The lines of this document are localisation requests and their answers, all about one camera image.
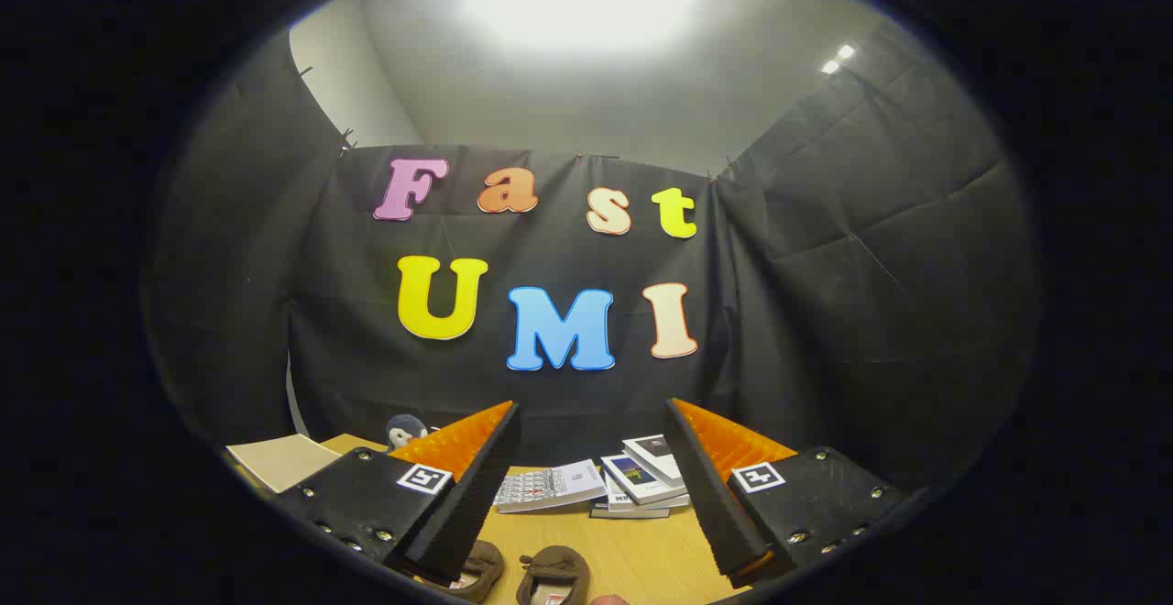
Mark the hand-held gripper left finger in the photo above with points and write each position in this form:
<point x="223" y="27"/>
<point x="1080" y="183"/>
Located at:
<point x="476" y="495"/>

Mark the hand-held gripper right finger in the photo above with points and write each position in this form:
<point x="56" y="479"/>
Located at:
<point x="710" y="495"/>

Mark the brown fuzzy slipper shoe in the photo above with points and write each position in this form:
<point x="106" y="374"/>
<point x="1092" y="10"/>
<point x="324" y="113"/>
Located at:
<point x="554" y="564"/>
<point x="481" y="568"/>

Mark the beige fabric storage box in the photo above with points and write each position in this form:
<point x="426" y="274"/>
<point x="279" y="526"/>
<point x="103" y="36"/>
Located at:
<point x="279" y="460"/>

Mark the white book dark cover photo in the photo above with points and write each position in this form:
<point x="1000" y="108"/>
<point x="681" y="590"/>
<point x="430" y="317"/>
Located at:
<point x="655" y="454"/>

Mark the white book patterned cover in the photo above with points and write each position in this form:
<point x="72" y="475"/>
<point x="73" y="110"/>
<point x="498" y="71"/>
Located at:
<point x="550" y="488"/>

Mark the white book blue cover photo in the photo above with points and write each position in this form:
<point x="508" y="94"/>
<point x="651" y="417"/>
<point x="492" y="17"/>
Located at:
<point x="637" y="478"/>

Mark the grey paperback book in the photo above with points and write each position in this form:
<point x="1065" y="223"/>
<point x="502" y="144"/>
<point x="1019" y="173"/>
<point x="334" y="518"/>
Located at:
<point x="628" y="513"/>

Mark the white paperback book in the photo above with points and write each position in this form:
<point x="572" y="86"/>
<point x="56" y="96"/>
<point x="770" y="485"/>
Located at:
<point x="619" y="502"/>

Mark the blue white penguin plush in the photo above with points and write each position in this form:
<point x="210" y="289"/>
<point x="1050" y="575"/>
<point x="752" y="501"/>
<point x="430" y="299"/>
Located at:
<point x="403" y="429"/>

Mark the black backdrop cloth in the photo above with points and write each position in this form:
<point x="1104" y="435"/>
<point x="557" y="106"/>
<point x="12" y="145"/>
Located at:
<point x="825" y="312"/>

